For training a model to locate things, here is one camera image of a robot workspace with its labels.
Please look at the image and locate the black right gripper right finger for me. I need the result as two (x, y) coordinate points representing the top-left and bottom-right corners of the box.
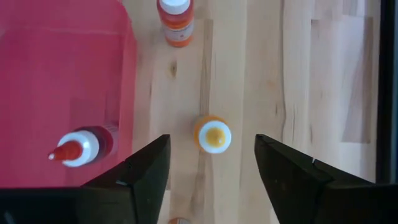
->
(254, 134), (398, 224)

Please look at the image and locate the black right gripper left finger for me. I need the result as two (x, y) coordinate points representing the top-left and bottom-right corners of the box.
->
(0, 134), (171, 224)

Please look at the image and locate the red translucent plastic bin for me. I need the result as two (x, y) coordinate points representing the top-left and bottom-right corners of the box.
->
(0, 0), (137, 189)

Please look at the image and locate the orange food colouring bottle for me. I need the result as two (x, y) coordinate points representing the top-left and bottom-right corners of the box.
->
(156, 0), (195, 49)

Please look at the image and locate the black aluminium table frame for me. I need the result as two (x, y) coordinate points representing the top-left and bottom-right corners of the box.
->
(375, 0), (398, 184)

